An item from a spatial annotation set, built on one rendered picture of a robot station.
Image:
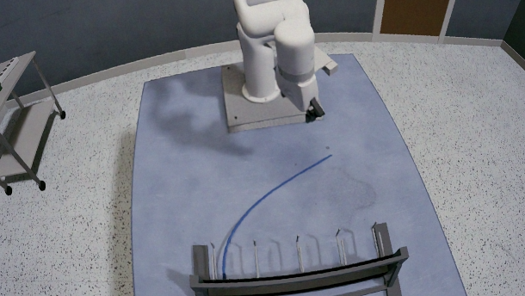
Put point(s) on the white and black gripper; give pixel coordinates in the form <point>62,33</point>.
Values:
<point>301,95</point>

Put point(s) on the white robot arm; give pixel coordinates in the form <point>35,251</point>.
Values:
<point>287,21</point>

